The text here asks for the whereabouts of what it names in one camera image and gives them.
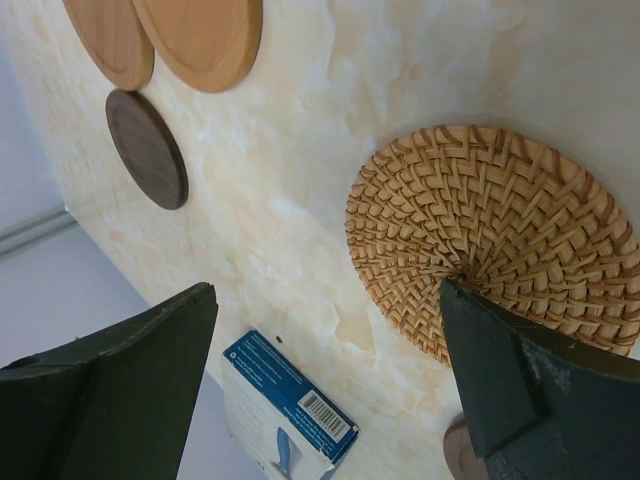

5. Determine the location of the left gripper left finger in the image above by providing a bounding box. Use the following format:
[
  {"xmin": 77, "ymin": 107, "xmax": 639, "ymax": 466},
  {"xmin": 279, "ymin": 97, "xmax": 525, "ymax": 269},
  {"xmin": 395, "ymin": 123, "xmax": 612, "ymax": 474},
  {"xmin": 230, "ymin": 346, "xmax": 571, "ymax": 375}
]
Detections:
[{"xmin": 1, "ymin": 283, "xmax": 218, "ymax": 479}]

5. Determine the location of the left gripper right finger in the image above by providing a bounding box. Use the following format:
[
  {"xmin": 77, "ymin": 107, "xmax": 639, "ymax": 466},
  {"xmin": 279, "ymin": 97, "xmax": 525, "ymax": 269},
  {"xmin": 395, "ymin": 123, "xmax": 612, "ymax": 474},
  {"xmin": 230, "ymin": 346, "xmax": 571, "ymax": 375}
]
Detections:
[{"xmin": 440, "ymin": 280, "xmax": 639, "ymax": 479}]

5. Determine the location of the dark walnut coaster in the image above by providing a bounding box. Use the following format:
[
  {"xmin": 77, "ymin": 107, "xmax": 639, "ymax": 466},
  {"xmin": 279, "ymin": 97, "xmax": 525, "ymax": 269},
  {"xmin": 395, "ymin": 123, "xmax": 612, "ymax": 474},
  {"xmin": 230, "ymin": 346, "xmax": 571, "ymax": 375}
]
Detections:
[
  {"xmin": 105, "ymin": 89, "xmax": 189, "ymax": 210},
  {"xmin": 443, "ymin": 417, "xmax": 489, "ymax": 480}
]

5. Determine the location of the woven rattan coaster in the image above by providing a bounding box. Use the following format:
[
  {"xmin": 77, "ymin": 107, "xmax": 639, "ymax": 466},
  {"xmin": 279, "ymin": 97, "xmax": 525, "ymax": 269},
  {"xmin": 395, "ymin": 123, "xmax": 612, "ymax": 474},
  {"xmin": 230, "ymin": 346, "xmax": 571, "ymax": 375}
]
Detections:
[{"xmin": 345, "ymin": 125, "xmax": 639, "ymax": 364}]

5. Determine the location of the light wood coaster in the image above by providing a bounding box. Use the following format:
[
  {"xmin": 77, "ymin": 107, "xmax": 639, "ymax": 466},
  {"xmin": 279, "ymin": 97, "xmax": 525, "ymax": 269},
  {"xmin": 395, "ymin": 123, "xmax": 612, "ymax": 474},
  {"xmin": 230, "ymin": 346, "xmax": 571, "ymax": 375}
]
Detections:
[
  {"xmin": 134, "ymin": 0, "xmax": 263, "ymax": 93},
  {"xmin": 63, "ymin": 0, "xmax": 154, "ymax": 91}
]

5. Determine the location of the blue white razor box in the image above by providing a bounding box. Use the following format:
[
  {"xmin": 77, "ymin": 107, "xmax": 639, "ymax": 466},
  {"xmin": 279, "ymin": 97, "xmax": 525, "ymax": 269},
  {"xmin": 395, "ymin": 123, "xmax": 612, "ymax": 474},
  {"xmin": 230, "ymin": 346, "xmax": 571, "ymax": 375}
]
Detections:
[{"xmin": 222, "ymin": 330, "xmax": 359, "ymax": 480}]

